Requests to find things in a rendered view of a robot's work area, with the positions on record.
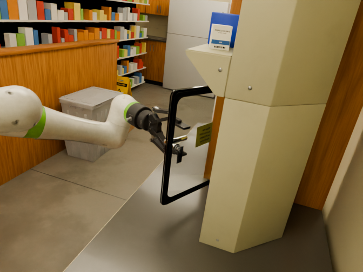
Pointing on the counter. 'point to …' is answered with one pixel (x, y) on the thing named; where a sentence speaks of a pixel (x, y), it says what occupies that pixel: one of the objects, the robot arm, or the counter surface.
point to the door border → (169, 140)
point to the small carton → (220, 36)
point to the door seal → (172, 145)
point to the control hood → (212, 66)
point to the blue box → (228, 19)
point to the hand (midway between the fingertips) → (180, 138)
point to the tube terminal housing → (271, 115)
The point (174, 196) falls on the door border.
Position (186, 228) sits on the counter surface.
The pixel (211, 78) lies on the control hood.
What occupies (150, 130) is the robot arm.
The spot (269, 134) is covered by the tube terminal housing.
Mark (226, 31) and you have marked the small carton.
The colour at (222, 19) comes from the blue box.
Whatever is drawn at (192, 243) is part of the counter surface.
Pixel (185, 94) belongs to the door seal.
